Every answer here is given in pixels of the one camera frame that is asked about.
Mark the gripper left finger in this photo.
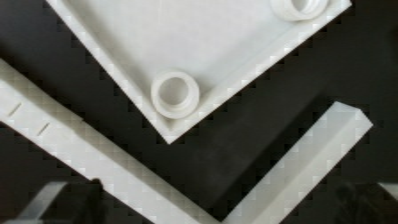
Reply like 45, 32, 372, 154
11, 182, 68, 224

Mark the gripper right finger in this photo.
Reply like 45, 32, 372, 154
380, 183, 398, 200

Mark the white square tabletop part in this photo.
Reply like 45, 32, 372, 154
46, 0, 352, 142

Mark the white obstacle fence right bar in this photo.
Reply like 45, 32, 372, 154
222, 102, 373, 224

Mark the white obstacle fence bar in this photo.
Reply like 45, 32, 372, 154
222, 102, 373, 224
0, 60, 221, 224

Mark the white obstacle fence front bar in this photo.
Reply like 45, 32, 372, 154
0, 60, 221, 224

